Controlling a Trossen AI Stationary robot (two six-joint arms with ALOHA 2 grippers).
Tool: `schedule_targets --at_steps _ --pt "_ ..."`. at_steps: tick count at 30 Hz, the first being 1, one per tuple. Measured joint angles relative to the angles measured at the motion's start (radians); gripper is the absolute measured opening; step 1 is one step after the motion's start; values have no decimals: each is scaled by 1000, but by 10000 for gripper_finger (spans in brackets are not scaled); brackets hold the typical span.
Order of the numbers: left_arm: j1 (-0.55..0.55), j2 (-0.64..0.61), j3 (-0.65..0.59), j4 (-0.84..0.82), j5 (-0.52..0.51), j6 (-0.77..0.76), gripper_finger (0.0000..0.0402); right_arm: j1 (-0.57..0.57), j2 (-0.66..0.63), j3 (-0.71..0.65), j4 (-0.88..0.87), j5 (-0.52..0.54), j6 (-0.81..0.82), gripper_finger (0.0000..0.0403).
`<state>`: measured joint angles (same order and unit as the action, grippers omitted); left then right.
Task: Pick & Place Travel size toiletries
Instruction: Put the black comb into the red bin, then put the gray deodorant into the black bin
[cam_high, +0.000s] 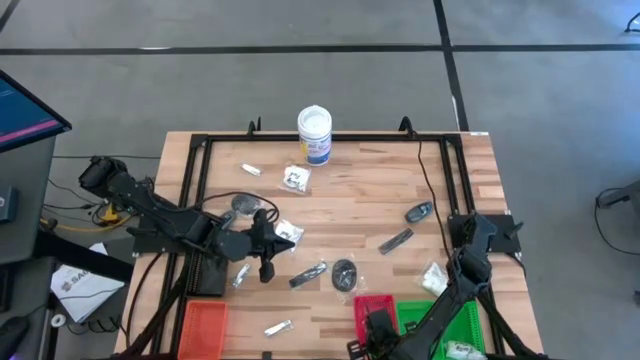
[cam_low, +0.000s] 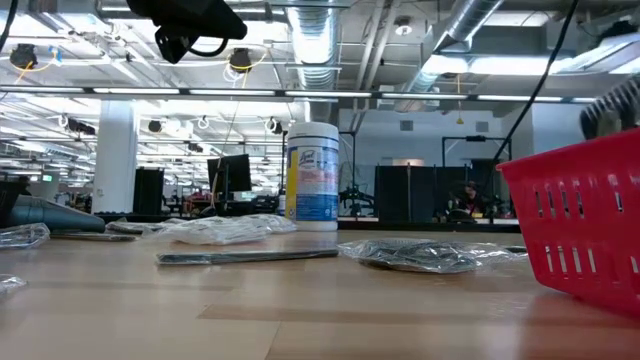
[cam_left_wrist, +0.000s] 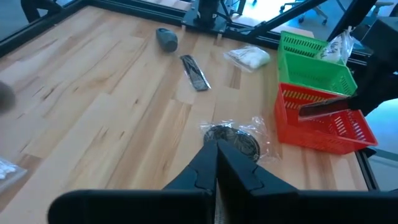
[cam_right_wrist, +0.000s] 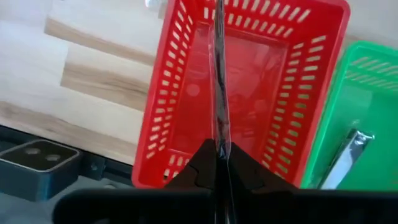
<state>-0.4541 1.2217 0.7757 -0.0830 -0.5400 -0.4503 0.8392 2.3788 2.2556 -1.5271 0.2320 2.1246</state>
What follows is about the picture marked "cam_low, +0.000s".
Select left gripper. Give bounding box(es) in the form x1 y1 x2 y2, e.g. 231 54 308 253
124 0 249 42

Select comb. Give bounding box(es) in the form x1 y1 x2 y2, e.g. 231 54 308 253
155 248 341 266
48 230 137 243
578 73 640 142

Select teal roll-on deodorant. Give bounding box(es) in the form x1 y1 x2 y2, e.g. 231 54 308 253
7 194 107 234

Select red plastic basket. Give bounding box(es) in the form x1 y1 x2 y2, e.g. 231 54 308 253
495 127 640 321

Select long light strip bar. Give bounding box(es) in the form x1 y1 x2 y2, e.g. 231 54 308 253
0 85 599 104

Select black computer monitor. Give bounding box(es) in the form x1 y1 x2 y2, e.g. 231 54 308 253
207 153 253 194

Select white square pillar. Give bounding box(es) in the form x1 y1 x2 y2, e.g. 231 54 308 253
91 99 140 215

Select black cabinet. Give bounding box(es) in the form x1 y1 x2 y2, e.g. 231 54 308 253
132 167 165 216

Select Lysol wipes canister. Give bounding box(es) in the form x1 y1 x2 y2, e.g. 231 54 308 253
284 121 341 232

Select vanity pack swabs bag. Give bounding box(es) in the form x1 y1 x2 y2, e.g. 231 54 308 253
142 214 300 247

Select clear bag white contents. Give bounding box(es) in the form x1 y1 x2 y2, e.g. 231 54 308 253
105 217 171 235

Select black partition panel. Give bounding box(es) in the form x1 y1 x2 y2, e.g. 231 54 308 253
374 164 501 224

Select person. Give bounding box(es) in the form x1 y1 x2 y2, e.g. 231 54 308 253
447 179 494 224

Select black round brush in bag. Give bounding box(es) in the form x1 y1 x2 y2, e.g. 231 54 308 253
338 237 529 275

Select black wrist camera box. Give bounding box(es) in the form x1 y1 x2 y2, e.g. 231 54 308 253
153 25 202 65

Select silver round ceiling duct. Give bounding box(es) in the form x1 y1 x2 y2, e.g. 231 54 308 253
287 0 344 91

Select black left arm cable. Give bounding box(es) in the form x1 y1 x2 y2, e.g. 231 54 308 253
0 0 19 54

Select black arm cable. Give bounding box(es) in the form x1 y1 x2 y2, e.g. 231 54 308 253
492 0 581 164
0 0 19 54

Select silver slanted ceiling duct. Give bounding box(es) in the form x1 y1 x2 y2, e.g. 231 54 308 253
394 0 506 109

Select yellow hanging cord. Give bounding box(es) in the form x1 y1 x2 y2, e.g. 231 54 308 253
454 74 465 126

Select black metal frame stand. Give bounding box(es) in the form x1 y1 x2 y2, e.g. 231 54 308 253
441 134 514 166

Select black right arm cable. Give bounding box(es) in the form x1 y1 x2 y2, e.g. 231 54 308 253
492 0 581 164

